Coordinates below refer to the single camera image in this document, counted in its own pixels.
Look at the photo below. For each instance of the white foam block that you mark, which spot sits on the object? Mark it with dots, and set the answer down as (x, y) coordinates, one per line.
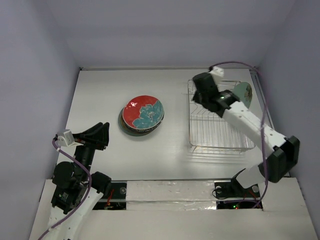
(170, 195)

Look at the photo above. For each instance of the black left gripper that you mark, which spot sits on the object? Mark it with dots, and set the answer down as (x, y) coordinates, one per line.
(97, 136)

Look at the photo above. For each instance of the green floral plate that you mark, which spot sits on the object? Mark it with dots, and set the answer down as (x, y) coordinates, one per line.
(245, 93)

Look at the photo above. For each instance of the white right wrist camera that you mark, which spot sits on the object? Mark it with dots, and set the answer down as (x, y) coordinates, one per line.
(217, 72)

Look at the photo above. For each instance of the blue white floral plate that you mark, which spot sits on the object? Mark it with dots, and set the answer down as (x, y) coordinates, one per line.
(137, 132)

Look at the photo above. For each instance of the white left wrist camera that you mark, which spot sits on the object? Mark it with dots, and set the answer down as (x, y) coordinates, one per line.
(65, 138)

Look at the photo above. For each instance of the metal wire dish rack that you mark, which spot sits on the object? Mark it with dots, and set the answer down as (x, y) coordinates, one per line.
(208, 133)

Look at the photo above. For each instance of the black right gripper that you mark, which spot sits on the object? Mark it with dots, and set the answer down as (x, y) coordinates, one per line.
(200, 96)

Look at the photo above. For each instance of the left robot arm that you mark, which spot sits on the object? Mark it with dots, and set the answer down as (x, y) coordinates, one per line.
(76, 189)

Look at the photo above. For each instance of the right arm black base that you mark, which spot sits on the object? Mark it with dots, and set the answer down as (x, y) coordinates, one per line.
(225, 190)

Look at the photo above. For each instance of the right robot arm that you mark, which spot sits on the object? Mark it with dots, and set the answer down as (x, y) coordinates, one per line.
(279, 153)

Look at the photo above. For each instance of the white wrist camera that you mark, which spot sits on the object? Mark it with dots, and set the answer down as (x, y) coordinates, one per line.
(217, 72)
(65, 138)

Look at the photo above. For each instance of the light blue plate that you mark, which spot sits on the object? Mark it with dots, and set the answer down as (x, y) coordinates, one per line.
(125, 133)

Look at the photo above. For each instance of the red and teal plate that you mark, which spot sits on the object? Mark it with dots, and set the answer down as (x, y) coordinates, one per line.
(143, 113)

